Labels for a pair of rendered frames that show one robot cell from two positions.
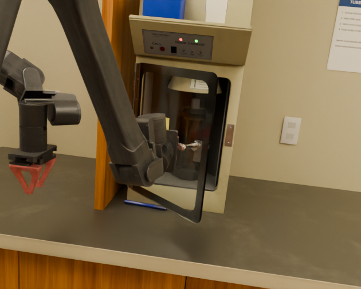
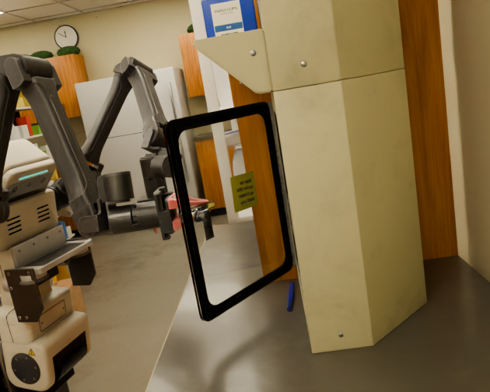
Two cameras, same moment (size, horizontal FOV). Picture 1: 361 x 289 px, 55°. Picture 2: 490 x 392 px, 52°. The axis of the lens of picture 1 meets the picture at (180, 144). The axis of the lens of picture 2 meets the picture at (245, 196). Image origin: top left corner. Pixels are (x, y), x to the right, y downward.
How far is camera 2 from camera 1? 1.38 m
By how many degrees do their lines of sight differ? 86
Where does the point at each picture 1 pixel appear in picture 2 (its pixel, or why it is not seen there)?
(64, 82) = not seen: hidden behind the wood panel
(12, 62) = (148, 124)
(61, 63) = not seen: hidden behind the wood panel
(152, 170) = (83, 223)
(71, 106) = (159, 160)
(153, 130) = (104, 187)
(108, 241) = (193, 303)
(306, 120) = not seen: outside the picture
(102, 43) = (44, 120)
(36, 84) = (147, 141)
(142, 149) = (76, 202)
